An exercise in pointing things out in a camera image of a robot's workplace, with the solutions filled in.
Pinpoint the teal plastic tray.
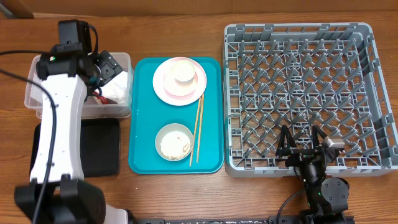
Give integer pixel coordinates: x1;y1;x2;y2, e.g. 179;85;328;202
128;57;224;174

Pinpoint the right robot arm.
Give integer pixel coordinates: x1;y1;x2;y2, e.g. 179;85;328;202
275;125;354;223

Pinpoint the red snack wrapper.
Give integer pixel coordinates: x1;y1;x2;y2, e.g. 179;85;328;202
93;96;109;105

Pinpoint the grey bowl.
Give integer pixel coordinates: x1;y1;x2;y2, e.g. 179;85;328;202
155;123;193;161

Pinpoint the wooden chopstick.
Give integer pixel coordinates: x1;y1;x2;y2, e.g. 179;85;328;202
189;96;202;167
196;94;205;163

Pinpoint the clear plastic bin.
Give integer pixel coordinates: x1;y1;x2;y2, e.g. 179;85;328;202
24;52;134;119

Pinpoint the right wooden chopstick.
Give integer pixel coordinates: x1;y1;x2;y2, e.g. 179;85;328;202
196;94;205;163

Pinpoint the black plastic tray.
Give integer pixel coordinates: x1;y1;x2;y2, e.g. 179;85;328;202
29;117;121;179

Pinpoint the white cup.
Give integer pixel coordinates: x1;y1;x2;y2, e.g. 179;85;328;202
171;60;195;83

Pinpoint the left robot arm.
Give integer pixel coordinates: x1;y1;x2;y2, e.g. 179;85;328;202
14;20;135;223

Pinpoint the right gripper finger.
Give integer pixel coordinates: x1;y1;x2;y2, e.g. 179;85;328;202
275;125;297;157
312;124;327;149

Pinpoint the large pink plate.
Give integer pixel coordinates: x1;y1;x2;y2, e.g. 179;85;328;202
152;57;207;106

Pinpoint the white napkin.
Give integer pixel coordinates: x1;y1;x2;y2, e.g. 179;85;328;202
101;72;129;104

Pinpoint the grey dishwasher rack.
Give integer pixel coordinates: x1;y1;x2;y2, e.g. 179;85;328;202
223;22;397;177

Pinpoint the left wooden chopstick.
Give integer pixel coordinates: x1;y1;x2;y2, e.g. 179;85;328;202
189;96;202;167

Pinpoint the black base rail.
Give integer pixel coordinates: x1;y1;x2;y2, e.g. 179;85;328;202
136;216;355;224

